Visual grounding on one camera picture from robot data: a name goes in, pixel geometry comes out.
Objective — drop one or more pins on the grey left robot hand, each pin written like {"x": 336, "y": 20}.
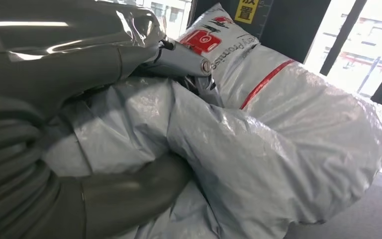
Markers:
{"x": 62, "y": 49}

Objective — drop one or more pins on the white plastic mailer package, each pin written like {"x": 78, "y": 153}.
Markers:
{"x": 276, "y": 148}

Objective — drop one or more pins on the black and yellow ruler label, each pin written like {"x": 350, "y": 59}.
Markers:
{"x": 246, "y": 11}

